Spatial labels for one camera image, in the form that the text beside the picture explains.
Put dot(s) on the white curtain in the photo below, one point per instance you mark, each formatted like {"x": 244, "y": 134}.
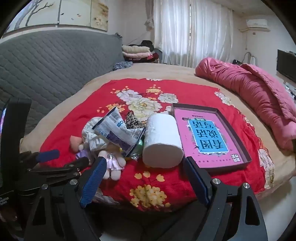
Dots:
{"x": 196, "y": 34}

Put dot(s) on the teddy bear pink dress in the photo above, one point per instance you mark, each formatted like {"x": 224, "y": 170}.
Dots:
{"x": 113, "y": 164}

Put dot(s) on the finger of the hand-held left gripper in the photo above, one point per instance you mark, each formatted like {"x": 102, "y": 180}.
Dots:
{"x": 48, "y": 155}
{"x": 78, "y": 163}

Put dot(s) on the leopard print cloth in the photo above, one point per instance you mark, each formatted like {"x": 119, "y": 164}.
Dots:
{"x": 134, "y": 122}

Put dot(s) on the black television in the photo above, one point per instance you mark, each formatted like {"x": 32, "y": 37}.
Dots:
{"x": 286, "y": 64}

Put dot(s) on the tree wall painting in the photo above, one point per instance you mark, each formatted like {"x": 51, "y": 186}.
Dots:
{"x": 69, "y": 14}

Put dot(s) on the teddy bear purple dress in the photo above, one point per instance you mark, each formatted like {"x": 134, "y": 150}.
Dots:
{"x": 83, "y": 153}

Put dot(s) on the shallow cardboard box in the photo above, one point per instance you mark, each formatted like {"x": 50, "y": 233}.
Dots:
{"x": 230, "y": 133}

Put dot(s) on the white air conditioner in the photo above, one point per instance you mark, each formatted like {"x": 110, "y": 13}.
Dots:
{"x": 256, "y": 23}

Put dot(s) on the blue white plastic packet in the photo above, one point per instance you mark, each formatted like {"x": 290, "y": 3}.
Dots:
{"x": 115, "y": 132}

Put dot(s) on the pink quilt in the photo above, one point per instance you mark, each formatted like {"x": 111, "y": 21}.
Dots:
{"x": 254, "y": 92}

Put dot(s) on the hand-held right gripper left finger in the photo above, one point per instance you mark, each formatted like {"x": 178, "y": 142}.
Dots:
{"x": 92, "y": 183}

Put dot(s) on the grey quilted headboard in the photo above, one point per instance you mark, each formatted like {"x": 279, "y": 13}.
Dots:
{"x": 46, "y": 64}

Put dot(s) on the white toilet paper roll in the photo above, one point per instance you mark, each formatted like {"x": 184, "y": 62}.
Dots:
{"x": 161, "y": 139}

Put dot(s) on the red floral blanket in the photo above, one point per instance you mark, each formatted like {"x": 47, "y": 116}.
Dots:
{"x": 166, "y": 176}

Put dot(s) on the beige bed sheet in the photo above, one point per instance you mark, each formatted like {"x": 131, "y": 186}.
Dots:
{"x": 161, "y": 69}

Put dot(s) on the green plastic wrapper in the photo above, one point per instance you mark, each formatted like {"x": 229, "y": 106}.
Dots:
{"x": 138, "y": 143}

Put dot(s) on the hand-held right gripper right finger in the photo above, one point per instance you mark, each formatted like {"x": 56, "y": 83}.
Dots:
{"x": 196, "y": 183}

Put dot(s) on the pink book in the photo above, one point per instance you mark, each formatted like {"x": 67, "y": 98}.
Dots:
{"x": 208, "y": 134}

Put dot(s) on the blue knitted cloth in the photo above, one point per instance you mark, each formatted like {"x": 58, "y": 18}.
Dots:
{"x": 122, "y": 66}

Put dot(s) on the pile of folded clothes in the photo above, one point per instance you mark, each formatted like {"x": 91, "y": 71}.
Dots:
{"x": 136, "y": 52}

